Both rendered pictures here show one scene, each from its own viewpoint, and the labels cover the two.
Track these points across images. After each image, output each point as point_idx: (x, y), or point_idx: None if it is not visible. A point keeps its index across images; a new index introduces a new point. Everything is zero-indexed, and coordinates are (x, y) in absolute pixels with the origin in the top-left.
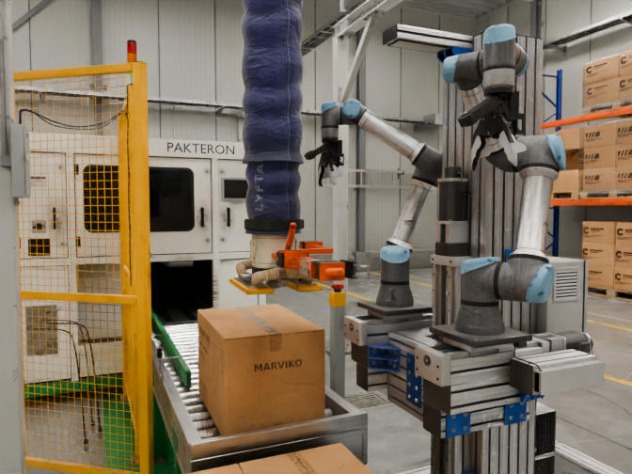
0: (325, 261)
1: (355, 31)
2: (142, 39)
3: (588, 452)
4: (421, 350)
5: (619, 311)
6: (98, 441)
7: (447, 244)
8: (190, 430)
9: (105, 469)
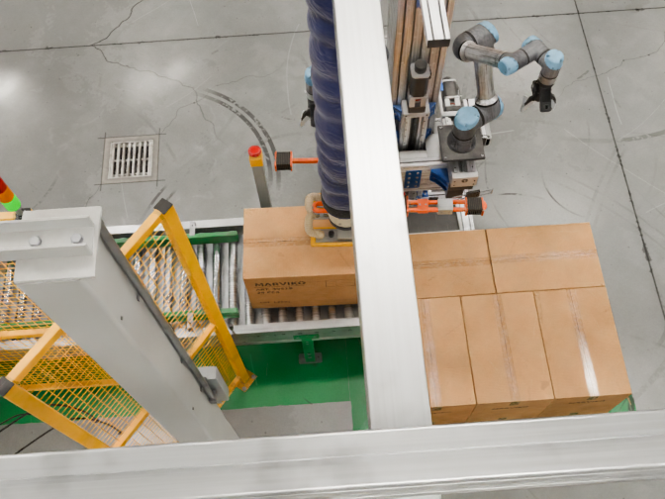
0: (477, 205)
1: None
2: None
3: (306, 58)
4: (459, 178)
5: None
6: (104, 424)
7: (423, 107)
8: (348, 321)
9: (218, 405)
